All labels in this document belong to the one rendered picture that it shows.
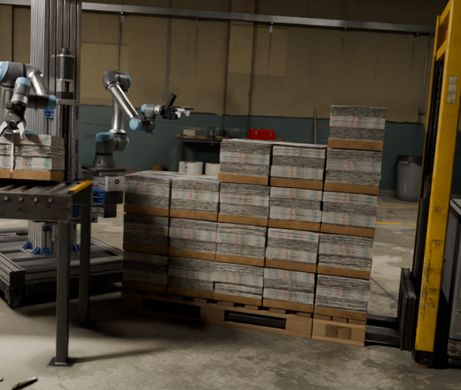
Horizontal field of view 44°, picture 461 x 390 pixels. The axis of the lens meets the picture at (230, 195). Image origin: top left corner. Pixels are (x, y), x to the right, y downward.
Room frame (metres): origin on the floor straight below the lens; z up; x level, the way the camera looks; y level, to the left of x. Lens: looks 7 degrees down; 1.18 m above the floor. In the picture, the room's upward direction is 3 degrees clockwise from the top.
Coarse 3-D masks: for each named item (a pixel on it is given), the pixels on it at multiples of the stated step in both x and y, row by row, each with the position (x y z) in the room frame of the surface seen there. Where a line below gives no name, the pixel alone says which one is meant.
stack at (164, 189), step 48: (144, 192) 3.29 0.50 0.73; (192, 192) 3.23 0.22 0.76; (240, 192) 3.15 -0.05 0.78; (288, 192) 3.09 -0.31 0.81; (144, 240) 3.29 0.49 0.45; (192, 240) 3.22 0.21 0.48; (240, 240) 3.14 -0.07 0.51; (288, 240) 3.09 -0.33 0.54; (192, 288) 3.22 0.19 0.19; (240, 288) 3.15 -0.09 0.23; (288, 288) 3.07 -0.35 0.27
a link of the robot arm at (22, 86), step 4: (16, 80) 2.89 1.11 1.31; (20, 80) 2.88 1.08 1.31; (24, 80) 2.88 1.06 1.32; (28, 80) 2.90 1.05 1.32; (16, 84) 2.87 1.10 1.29; (20, 84) 2.87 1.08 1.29; (24, 84) 2.87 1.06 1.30; (28, 84) 2.89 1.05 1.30; (16, 88) 2.86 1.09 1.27; (20, 88) 2.85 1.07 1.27; (24, 88) 2.86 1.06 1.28; (28, 88) 2.88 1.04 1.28; (16, 92) 2.84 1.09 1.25; (20, 92) 2.84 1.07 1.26; (24, 92) 2.85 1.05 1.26; (28, 92) 2.88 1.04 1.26; (28, 96) 2.87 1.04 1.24
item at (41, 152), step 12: (24, 144) 2.78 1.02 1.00; (36, 144) 2.78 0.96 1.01; (48, 144) 2.79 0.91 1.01; (60, 144) 3.01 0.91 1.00; (24, 156) 2.78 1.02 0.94; (36, 156) 2.78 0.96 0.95; (48, 156) 2.78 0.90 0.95; (60, 156) 2.98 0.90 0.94; (24, 168) 2.77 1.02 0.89; (36, 168) 2.78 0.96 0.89; (48, 168) 2.84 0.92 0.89; (60, 168) 2.98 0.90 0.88; (36, 180) 2.80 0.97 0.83; (48, 180) 2.82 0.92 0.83
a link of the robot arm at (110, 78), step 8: (112, 72) 3.80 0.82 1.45; (104, 80) 3.75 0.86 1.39; (112, 80) 3.74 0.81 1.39; (112, 88) 3.73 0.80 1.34; (120, 88) 3.75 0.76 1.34; (112, 96) 3.74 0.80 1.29; (120, 96) 3.71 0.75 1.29; (120, 104) 3.70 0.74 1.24; (128, 104) 3.70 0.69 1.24; (128, 112) 3.67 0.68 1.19; (136, 112) 3.69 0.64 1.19; (128, 120) 3.69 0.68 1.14; (136, 120) 3.63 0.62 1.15; (144, 120) 3.70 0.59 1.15; (136, 128) 3.63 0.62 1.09; (144, 128) 3.69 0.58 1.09
